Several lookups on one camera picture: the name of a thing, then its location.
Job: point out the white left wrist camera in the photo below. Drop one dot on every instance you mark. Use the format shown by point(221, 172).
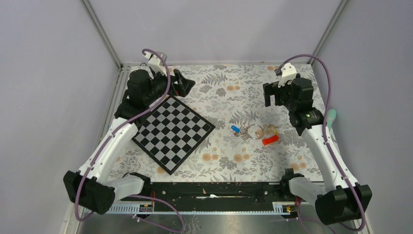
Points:
point(155, 63)

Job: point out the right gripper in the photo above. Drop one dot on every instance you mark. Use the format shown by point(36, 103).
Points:
point(271, 89)

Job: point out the black white chessboard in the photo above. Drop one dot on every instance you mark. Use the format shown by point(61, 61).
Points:
point(172, 132)

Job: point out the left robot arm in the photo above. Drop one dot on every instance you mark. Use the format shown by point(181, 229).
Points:
point(89, 186)

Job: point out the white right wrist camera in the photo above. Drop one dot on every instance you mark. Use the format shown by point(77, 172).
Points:
point(287, 72)

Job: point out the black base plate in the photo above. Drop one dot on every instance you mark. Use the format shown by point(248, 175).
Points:
point(217, 198)

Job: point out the floral patterned mat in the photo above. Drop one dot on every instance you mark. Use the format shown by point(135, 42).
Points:
point(230, 95)

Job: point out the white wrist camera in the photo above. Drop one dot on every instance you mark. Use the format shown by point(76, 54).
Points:
point(287, 72)
point(155, 63)

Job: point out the red key tag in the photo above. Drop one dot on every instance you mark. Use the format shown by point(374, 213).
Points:
point(270, 140)

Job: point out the mint green object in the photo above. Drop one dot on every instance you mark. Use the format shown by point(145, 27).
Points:
point(331, 116)

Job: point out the key with yellow tag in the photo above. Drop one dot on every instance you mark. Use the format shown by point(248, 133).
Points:
point(271, 130)

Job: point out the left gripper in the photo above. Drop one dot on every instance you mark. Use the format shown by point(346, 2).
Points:
point(186, 84)

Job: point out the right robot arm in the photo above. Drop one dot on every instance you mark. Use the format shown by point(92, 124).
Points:
point(342, 198)

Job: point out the silver keyring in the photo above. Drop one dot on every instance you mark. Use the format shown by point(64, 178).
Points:
point(252, 131)

